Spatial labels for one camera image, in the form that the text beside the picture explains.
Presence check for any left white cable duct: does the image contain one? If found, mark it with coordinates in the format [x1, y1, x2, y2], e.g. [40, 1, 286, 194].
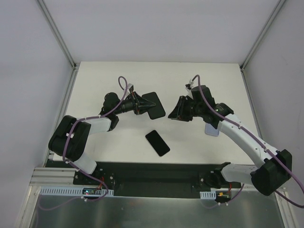
[40, 187, 114, 197]

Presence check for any black phone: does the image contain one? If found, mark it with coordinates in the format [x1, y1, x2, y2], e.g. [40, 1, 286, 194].
[142, 92, 166, 120]

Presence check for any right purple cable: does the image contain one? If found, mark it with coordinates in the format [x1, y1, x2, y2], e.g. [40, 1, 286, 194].
[190, 74, 304, 209]

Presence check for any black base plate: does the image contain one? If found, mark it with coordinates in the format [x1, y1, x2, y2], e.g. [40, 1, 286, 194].
[72, 161, 240, 198]

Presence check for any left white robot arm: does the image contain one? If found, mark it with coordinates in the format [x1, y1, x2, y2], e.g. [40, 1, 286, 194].
[48, 92, 162, 185]

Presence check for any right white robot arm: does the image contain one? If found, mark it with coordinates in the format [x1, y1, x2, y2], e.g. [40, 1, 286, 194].
[168, 84, 292, 196]

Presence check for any aluminium frame post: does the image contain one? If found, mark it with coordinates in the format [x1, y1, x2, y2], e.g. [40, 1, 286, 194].
[36, 0, 78, 70]
[240, 0, 287, 72]

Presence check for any left aluminium frame post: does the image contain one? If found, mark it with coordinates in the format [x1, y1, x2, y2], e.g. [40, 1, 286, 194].
[36, 0, 78, 70]

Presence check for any white cable duct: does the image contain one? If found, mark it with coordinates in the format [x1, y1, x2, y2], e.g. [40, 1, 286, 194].
[40, 187, 114, 197]
[199, 190, 217, 200]

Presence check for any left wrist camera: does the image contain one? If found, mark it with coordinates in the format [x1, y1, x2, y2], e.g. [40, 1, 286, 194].
[127, 83, 134, 94]

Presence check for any lilac phone case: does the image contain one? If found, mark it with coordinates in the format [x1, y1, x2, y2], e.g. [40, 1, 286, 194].
[205, 123, 219, 137]

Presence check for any aluminium front rail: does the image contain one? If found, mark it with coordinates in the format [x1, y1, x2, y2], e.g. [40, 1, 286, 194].
[30, 167, 76, 186]

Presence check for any black smartphone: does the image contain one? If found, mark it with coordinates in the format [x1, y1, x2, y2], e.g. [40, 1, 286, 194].
[145, 130, 170, 157]

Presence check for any right aluminium frame post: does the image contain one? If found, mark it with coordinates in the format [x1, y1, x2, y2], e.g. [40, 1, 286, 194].
[240, 0, 287, 72]

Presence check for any right white cable duct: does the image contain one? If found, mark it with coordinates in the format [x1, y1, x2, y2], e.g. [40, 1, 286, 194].
[199, 190, 217, 200]

